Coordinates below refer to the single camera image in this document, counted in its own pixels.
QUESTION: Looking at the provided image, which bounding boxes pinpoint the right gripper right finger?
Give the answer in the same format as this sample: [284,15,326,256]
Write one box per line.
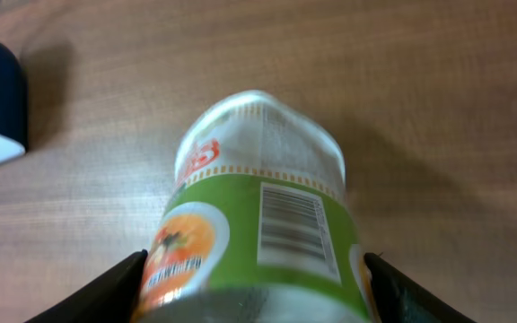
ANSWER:
[364,253,475,323]

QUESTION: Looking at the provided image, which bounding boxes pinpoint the instant noodle cup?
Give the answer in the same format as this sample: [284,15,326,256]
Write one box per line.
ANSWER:
[133,91,378,322]

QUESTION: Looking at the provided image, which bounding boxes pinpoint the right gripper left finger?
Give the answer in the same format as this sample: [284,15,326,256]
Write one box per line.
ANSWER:
[26,249,147,323]

